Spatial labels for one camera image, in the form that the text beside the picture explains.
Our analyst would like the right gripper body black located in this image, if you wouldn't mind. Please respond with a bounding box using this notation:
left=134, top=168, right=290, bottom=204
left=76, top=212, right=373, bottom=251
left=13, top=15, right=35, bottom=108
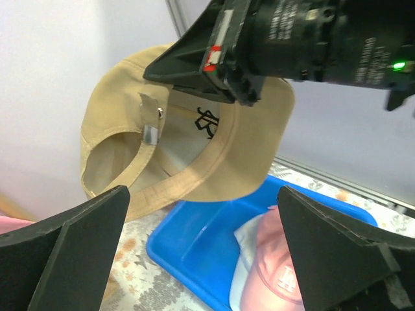
left=201, top=1, right=414, bottom=111

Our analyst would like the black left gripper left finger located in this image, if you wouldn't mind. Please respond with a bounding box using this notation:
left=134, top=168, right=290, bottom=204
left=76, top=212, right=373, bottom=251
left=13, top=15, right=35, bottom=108
left=1, top=185, right=130, bottom=310

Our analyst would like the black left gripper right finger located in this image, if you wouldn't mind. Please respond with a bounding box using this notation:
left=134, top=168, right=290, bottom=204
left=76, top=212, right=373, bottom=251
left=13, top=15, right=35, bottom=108
left=278, top=187, right=414, bottom=311

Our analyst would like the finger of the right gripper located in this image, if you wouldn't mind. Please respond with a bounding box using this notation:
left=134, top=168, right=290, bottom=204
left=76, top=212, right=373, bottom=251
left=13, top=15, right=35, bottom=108
left=143, top=1, right=235, bottom=104

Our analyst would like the khaki hat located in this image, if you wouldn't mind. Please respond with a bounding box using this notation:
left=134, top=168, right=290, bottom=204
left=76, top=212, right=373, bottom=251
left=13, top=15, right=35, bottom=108
left=80, top=45, right=295, bottom=221

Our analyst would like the blue plastic bin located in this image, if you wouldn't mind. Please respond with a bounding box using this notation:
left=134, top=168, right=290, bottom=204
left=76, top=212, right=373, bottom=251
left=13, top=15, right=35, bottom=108
left=145, top=174, right=379, bottom=311

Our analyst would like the pink t-shirt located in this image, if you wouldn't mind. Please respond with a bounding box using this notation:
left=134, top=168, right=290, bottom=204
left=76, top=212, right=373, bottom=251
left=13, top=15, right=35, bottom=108
left=0, top=216, right=34, bottom=235

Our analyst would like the pink baseball cap in bin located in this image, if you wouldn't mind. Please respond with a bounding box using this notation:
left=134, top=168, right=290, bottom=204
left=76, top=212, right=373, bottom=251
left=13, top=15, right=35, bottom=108
left=240, top=205, right=305, bottom=310

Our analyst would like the floral table mat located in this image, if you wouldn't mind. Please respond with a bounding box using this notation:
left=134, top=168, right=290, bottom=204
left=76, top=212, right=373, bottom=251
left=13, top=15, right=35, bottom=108
left=101, top=163, right=414, bottom=310

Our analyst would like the wooden clothes rack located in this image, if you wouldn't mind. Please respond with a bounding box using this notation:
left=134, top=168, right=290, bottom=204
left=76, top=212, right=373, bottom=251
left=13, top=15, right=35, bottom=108
left=0, top=193, right=36, bottom=222

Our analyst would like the white cap in bin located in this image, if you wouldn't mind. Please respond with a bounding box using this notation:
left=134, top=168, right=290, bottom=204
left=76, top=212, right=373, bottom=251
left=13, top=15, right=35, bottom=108
left=229, top=214, right=266, bottom=310

